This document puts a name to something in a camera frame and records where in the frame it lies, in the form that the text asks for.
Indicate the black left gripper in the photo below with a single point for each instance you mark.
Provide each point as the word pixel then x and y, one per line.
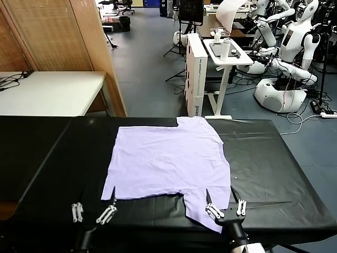
pixel 85 239

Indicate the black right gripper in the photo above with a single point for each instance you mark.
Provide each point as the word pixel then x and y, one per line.
pixel 233 226

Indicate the light purple t-shirt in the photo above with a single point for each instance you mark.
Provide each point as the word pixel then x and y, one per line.
pixel 163 163

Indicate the white humanoid robot raised arm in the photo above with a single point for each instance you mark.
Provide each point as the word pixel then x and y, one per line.
pixel 268 34

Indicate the round white robot base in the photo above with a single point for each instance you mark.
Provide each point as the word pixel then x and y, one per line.
pixel 177 37

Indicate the large black table cover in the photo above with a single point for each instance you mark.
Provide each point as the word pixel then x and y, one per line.
pixel 263 158

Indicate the white rectangular table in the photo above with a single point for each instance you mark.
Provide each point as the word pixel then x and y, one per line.
pixel 52 92

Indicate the tall white cardboard box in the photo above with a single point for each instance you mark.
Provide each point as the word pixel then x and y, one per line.
pixel 196 79

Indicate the black power brick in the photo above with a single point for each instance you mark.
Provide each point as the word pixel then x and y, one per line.
pixel 315 106

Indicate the white power strip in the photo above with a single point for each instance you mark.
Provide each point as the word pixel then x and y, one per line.
pixel 329 114

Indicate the black monitor stand legs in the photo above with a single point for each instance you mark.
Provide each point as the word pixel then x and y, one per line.
pixel 176 75

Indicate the white standing desk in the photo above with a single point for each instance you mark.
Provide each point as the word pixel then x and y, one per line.
pixel 242 60

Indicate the black table adapter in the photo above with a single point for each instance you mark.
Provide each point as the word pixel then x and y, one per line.
pixel 27 73

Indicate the small black device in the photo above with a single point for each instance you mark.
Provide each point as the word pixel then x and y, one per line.
pixel 234 52

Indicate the white thermos bottle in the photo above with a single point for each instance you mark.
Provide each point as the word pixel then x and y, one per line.
pixel 225 50

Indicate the grey tablet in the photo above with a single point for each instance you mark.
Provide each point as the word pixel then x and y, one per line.
pixel 216 48

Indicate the tall black tripod pole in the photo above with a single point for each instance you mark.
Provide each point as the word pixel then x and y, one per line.
pixel 324 66

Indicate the small white desk gadget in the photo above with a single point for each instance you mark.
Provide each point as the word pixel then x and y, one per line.
pixel 217 35

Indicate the black tripod stand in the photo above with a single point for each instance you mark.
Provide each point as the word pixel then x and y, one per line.
pixel 179 39

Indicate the brown wooden desk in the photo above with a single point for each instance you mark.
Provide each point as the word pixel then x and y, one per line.
pixel 237 33

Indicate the white humanoid robot with base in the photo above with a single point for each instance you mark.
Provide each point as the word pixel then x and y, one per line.
pixel 292 39

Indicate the wooden folding screen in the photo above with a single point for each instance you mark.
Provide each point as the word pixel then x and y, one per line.
pixel 52 31

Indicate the black trash bin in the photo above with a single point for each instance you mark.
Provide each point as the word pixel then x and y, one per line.
pixel 125 23

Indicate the large curved white sheet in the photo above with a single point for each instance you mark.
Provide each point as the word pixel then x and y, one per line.
pixel 227 13

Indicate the black monitor screen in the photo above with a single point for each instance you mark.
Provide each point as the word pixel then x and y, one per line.
pixel 190 10

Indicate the black office chair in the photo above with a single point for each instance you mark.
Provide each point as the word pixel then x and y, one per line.
pixel 126 10

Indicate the dark grey cabinet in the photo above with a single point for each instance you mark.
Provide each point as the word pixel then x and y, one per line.
pixel 166 8

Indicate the blue cabinet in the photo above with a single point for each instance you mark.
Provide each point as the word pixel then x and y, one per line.
pixel 151 2

